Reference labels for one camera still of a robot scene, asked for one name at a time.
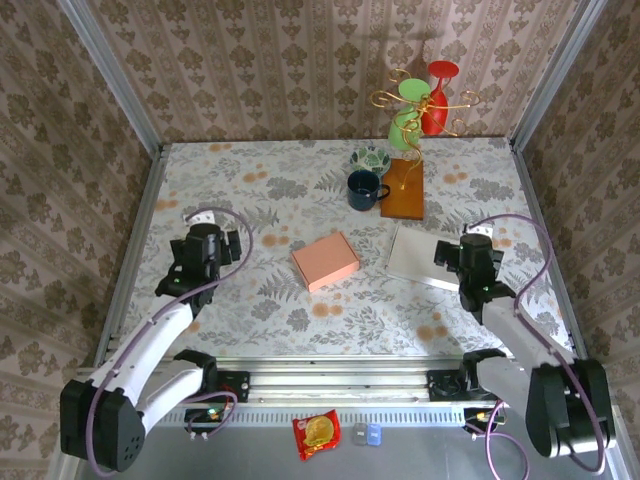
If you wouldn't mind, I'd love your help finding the white paper box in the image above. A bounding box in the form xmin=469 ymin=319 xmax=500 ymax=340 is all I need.
xmin=385 ymin=222 xmax=464 ymax=292

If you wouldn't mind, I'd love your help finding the pink paper box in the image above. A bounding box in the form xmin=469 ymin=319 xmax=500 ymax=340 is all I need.
xmin=290 ymin=230 xmax=361 ymax=294

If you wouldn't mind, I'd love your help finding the dark blue mug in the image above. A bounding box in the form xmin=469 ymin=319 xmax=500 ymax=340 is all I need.
xmin=347 ymin=169 xmax=392 ymax=212

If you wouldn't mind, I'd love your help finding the floral tablecloth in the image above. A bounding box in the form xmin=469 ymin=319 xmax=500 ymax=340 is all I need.
xmin=115 ymin=138 xmax=574 ymax=357

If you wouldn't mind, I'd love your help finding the green leaf patterned bowl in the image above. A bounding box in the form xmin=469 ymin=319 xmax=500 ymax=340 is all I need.
xmin=349 ymin=145 xmax=392 ymax=179

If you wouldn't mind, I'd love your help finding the small black circuit board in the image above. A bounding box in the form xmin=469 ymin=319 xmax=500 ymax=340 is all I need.
xmin=184 ymin=407 xmax=226 ymax=434
xmin=463 ymin=407 xmax=501 ymax=434

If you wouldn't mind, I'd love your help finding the green plastic wine glass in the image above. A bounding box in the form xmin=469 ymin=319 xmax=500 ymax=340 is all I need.
xmin=388 ymin=78 xmax=432 ymax=151

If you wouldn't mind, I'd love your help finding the red plastic wine glass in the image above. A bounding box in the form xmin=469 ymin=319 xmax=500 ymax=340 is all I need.
xmin=418 ymin=60 xmax=460 ymax=137

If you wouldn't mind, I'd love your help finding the grey metal tray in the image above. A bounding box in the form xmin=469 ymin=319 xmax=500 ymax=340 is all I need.
xmin=47 ymin=404 xmax=636 ymax=480

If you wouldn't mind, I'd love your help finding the red snack packet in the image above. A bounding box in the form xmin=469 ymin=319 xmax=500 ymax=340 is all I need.
xmin=292 ymin=408 xmax=343 ymax=462

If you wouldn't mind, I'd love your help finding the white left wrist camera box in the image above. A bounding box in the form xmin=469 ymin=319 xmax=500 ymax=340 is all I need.
xmin=183 ymin=208 xmax=218 ymax=227

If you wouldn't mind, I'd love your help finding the aluminium table side rail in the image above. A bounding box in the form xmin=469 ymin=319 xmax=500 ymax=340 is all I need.
xmin=92 ymin=144 xmax=169 ymax=369
xmin=509 ymin=139 xmax=591 ymax=364

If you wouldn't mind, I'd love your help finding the gold wire cup tree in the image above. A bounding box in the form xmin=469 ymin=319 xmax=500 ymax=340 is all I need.
xmin=370 ymin=68 xmax=482 ymax=220

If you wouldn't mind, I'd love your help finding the long aluminium base rail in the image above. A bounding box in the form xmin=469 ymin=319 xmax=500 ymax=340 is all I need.
xmin=69 ymin=363 xmax=614 ymax=406

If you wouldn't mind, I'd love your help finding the aluminium frame post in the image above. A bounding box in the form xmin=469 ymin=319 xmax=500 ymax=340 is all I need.
xmin=509 ymin=0 xmax=609 ymax=151
xmin=57 ymin=0 xmax=164 ymax=156

